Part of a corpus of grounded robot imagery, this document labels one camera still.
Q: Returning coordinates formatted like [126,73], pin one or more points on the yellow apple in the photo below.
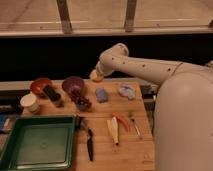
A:
[95,76]

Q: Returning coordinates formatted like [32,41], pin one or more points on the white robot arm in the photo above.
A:
[183,125]

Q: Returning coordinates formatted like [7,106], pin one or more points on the light blue crumpled cloth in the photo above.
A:
[127,91]

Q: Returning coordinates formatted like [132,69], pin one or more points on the dark grape bunch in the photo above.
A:
[81,102]

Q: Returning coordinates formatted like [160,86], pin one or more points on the orange carrot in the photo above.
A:
[122,120]

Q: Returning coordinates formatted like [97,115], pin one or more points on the purple bowl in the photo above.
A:
[73,83]

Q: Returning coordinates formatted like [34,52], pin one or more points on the metal spoon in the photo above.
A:
[136,128]

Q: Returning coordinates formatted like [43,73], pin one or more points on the black knife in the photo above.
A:
[89,134]

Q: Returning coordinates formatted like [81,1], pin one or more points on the dark pepper grinder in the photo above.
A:
[54,97]

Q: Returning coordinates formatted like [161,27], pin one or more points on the red bowl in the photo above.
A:
[37,86]

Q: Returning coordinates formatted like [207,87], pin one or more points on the white paper cup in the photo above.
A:
[30,103]

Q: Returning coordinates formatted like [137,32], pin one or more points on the green plastic tray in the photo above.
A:
[39,144]

